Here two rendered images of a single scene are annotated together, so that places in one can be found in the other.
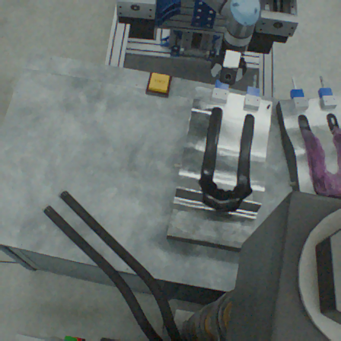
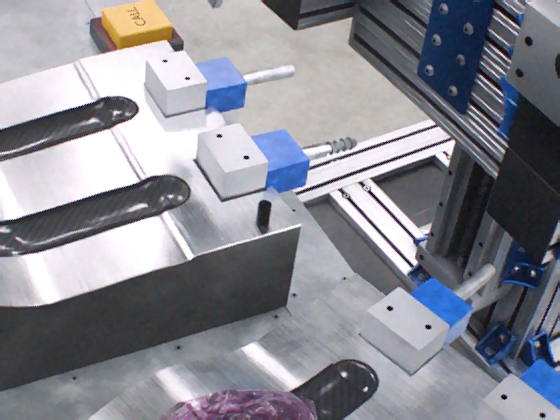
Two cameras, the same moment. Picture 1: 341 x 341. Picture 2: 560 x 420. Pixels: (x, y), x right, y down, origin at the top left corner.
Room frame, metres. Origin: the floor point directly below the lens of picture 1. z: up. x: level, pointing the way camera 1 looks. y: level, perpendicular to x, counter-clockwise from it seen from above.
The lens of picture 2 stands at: (0.51, -0.74, 1.41)
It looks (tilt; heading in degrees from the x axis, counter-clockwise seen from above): 43 degrees down; 54
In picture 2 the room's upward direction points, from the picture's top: 9 degrees clockwise
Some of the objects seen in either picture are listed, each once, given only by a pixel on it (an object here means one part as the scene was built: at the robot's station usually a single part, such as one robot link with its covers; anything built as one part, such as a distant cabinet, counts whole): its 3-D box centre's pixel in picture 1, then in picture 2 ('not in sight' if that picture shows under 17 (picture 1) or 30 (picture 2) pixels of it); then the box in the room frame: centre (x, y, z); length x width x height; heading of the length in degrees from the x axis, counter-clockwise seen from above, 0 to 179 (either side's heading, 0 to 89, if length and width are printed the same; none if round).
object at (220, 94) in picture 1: (221, 85); (224, 84); (0.87, -0.12, 0.89); 0.13 x 0.05 x 0.05; 178
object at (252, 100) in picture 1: (253, 91); (284, 159); (0.86, -0.23, 0.89); 0.13 x 0.05 x 0.05; 178
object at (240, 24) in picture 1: (242, 14); not in sight; (0.85, -0.12, 1.31); 0.09 x 0.08 x 0.11; 53
